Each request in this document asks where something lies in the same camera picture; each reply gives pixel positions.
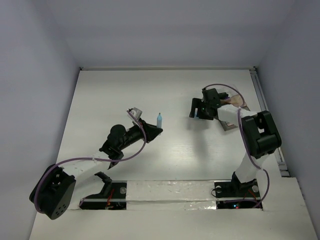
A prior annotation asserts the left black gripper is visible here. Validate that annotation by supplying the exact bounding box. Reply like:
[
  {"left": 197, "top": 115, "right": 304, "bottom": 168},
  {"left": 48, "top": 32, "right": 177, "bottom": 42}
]
[{"left": 118, "top": 118, "right": 162, "bottom": 151}]

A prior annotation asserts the light blue highlighter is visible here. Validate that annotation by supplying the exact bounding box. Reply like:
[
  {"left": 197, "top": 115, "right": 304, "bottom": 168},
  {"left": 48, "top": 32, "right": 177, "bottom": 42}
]
[{"left": 156, "top": 113, "right": 163, "bottom": 128}]

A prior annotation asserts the blue highlighter cap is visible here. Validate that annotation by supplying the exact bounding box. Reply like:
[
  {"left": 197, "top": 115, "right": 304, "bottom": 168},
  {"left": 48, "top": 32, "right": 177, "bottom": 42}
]
[{"left": 194, "top": 108, "right": 199, "bottom": 119}]

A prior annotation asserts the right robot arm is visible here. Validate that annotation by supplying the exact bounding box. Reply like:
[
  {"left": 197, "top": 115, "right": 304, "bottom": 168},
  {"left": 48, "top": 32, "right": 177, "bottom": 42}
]
[{"left": 189, "top": 88, "right": 282, "bottom": 196}]

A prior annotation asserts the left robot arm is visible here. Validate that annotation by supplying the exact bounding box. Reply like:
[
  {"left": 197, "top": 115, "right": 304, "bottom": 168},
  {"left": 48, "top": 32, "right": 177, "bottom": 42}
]
[{"left": 29, "top": 119, "right": 163, "bottom": 220}]

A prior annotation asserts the clear organizer container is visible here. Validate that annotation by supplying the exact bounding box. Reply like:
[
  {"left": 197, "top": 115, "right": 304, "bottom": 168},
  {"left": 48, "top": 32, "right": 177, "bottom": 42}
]
[{"left": 216, "top": 85, "right": 256, "bottom": 131}]

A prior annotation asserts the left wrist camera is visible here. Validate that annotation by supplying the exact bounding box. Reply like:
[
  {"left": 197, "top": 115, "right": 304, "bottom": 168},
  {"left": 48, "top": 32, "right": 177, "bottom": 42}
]
[{"left": 127, "top": 107, "right": 143, "bottom": 124}]

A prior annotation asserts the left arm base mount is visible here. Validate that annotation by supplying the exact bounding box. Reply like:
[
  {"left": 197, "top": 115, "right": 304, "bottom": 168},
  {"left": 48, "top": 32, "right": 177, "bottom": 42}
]
[{"left": 79, "top": 171, "right": 127, "bottom": 210}]

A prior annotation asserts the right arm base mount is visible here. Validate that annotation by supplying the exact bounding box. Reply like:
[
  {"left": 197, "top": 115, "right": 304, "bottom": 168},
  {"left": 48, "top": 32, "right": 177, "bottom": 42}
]
[{"left": 210, "top": 172, "right": 262, "bottom": 210}]

